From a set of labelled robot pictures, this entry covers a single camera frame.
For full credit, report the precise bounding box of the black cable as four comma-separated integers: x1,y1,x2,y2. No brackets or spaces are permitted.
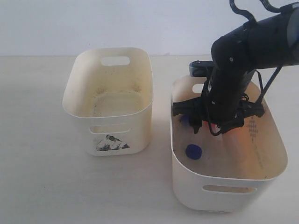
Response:
230,0,299,105

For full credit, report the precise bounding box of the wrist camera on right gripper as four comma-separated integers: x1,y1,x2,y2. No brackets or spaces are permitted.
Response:
189,60,214,77

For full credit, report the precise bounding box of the blue-capped tube front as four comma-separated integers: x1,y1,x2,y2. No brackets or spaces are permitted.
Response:
185,144,202,160

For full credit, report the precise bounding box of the blue-capped tube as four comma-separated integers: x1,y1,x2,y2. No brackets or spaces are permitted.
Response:
185,144,202,160
180,115,189,125

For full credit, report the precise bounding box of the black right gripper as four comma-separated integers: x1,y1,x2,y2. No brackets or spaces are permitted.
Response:
173,69,264,134

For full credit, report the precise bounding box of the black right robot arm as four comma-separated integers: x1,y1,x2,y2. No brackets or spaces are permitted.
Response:
172,0,299,136

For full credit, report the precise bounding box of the blue-capped tube back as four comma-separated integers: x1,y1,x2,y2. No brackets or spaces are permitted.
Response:
180,115,189,125

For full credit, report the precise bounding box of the orange-capped tube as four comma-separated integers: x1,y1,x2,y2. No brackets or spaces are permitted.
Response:
222,129,245,170
204,121,222,137

